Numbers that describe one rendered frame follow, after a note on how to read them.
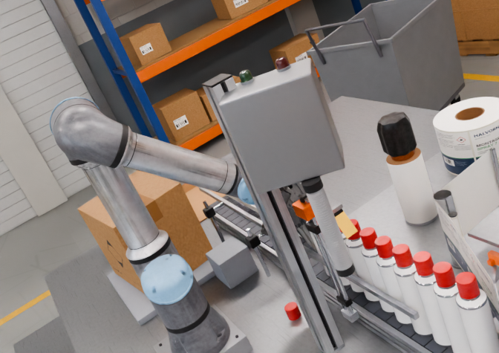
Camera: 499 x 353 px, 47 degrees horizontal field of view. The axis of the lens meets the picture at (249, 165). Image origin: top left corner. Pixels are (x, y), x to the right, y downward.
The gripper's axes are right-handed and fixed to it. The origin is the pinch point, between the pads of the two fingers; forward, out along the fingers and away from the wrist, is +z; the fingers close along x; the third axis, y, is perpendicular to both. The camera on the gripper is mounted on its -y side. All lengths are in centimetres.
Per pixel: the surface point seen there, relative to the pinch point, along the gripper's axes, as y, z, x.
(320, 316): -14.2, 10.1, -16.9
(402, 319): -2.1, 18.9, -25.5
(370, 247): -0.5, 2.8, -28.9
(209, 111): 110, -123, 345
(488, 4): 295, -57, 202
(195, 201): -2, -35, 81
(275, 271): -6.8, -0.3, 21.5
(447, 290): -0.9, 13.9, -46.6
